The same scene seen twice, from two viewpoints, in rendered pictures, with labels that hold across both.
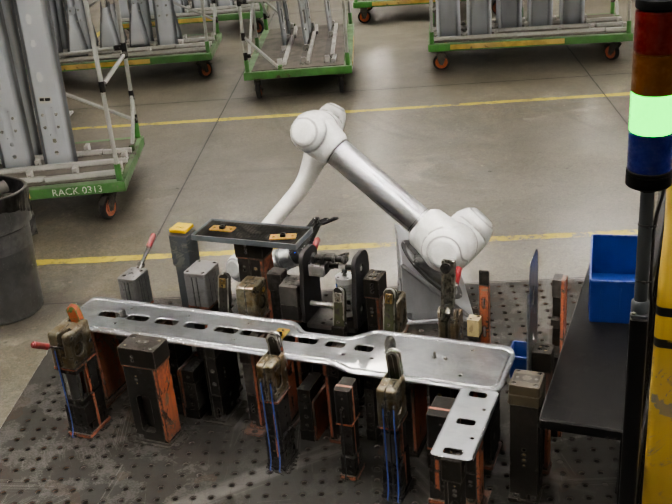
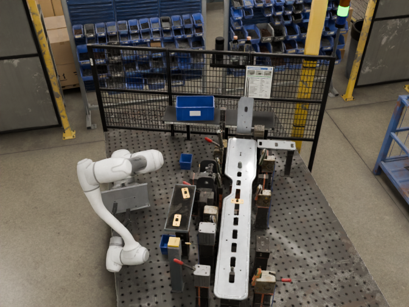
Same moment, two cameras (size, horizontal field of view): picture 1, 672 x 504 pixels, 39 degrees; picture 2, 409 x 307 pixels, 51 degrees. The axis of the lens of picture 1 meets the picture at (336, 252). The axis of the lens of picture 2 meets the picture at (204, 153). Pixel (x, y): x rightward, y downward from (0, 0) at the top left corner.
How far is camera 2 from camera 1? 3.80 m
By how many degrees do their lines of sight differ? 86
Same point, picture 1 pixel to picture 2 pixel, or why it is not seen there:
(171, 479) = (284, 259)
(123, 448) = not seen: hidden behind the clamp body
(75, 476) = (296, 298)
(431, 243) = (159, 158)
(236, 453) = not seen: hidden behind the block
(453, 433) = (283, 146)
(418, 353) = (238, 159)
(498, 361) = (238, 141)
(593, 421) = (271, 118)
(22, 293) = not seen: outside the picture
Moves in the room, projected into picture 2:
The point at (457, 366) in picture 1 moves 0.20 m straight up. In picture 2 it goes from (244, 149) to (246, 128)
